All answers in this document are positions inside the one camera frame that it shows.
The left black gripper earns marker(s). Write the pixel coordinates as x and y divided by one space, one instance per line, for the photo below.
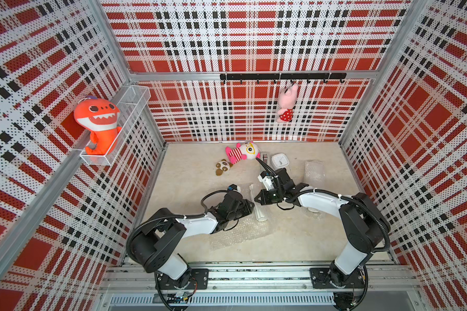
246 209

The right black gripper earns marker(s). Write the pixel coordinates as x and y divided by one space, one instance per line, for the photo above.
264 200

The small white ribbed vase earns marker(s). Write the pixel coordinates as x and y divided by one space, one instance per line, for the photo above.
258 211

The bubble wrap sheet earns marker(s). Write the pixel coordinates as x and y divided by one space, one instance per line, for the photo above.
315 177
247 229

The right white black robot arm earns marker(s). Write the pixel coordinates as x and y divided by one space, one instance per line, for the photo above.
367 230

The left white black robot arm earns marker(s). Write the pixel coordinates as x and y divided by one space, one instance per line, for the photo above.
152 244

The white square clock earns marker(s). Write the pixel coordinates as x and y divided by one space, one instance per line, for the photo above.
279 161

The grey tape dispenser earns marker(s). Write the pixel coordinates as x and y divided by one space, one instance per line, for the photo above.
264 156

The brown white dog plush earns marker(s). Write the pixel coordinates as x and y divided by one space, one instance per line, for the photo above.
222 166

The pink striped owl plush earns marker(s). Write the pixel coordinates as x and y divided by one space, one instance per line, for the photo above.
244 151

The pink pig plush toy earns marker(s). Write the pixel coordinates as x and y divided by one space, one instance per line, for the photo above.
287 100

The orange shark plush toy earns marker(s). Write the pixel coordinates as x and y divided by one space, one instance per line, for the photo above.
100 117

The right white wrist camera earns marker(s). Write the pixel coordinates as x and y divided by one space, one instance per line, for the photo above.
267 180

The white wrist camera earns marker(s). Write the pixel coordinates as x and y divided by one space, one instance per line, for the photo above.
233 187
267 180

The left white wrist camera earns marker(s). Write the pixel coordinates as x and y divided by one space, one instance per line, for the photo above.
233 187

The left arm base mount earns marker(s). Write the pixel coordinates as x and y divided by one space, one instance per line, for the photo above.
193 278

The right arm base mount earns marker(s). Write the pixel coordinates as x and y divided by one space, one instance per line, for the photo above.
333 278

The aluminium front rail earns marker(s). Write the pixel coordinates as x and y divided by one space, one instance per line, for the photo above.
273 277

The black wall hook rail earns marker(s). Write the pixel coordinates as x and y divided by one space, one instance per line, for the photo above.
241 77

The clear acrylic wall shelf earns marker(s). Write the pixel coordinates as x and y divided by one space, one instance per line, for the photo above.
132 102

